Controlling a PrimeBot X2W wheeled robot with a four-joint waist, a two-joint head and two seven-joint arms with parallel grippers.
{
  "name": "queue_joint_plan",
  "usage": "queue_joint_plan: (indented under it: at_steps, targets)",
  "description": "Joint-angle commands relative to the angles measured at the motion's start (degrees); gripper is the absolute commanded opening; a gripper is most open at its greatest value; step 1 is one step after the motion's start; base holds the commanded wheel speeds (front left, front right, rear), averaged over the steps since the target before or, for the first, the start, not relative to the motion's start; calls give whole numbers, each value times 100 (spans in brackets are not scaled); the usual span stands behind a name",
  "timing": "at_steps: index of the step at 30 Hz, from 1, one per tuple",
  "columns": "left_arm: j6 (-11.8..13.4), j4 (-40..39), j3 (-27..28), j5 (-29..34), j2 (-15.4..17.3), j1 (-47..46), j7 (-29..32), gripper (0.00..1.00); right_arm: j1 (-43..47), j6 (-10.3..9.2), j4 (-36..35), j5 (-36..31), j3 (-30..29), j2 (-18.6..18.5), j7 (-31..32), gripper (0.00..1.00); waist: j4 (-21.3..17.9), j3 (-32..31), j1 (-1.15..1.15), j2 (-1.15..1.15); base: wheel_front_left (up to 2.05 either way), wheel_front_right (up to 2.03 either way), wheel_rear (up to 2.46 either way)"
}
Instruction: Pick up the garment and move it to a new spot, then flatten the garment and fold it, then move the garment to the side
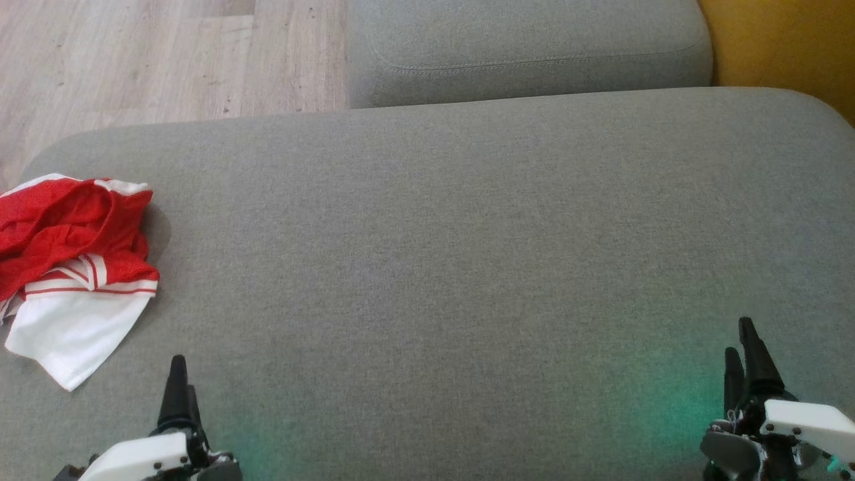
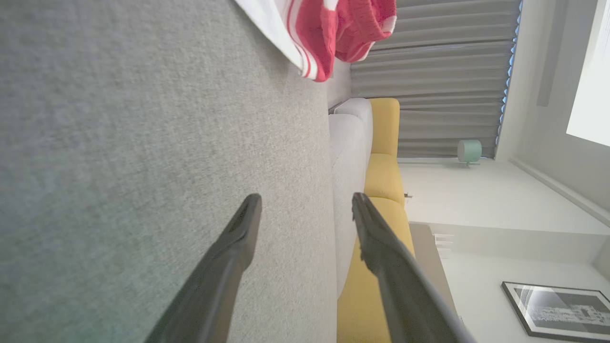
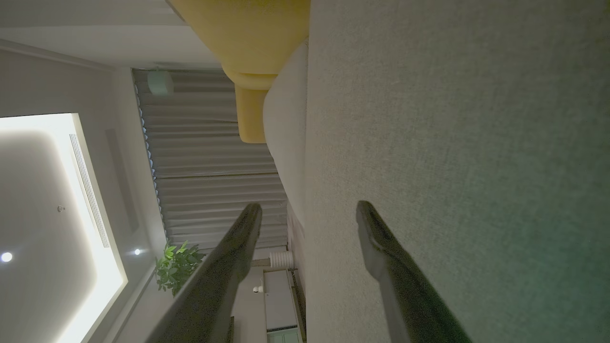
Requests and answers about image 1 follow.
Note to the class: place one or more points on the large grey sofa seat cushion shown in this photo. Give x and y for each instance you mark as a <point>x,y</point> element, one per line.
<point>427,267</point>

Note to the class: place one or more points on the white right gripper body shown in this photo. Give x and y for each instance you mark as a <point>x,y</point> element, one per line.
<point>808,421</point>

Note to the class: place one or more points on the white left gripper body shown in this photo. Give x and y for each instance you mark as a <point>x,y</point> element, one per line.
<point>137,457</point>

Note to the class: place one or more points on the small grey sofa cushion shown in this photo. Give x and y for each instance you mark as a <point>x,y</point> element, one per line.
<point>534,47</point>

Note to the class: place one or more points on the red and white jersey shirt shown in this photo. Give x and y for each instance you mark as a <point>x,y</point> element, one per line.
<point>73,334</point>

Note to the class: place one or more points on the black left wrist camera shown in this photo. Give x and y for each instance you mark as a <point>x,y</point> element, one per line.
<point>67,473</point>

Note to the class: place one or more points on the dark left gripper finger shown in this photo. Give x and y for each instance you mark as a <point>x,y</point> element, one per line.
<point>178,401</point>
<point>196,414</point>

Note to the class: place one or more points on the mustard yellow fabric furniture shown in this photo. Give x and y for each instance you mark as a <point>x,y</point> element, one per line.
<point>781,40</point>

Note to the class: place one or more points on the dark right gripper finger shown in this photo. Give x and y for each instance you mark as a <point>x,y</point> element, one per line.
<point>760,374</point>
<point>733,381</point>

